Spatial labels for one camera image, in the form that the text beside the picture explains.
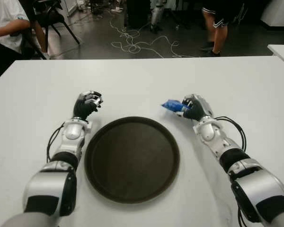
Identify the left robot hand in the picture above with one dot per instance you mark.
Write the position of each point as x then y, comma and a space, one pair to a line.
82, 107

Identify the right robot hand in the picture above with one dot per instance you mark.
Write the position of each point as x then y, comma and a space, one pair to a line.
200, 107

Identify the blue Oreo packet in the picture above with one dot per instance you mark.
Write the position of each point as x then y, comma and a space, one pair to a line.
172, 105

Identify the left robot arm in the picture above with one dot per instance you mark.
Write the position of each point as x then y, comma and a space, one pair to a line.
47, 186

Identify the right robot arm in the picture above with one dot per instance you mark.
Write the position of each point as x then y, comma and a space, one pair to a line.
258, 184

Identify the round dark brown tray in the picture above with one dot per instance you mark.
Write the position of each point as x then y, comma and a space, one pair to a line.
132, 163

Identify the small clear bottle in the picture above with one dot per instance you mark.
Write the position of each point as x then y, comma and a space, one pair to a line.
177, 26

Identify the walking person black shorts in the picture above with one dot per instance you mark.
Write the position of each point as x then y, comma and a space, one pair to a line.
220, 21

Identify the black chair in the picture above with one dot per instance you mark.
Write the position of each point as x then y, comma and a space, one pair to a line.
50, 17

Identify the white side table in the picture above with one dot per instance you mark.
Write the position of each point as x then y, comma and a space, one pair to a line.
282, 50

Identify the white cabinet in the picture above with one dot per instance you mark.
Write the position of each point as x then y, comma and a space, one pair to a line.
71, 7

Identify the black cabinet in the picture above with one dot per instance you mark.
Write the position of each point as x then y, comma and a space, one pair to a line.
139, 13

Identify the seated person white shirt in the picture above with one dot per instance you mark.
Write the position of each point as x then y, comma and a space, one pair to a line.
4, 26

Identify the white curved panel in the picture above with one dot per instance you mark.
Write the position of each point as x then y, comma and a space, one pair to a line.
279, 13

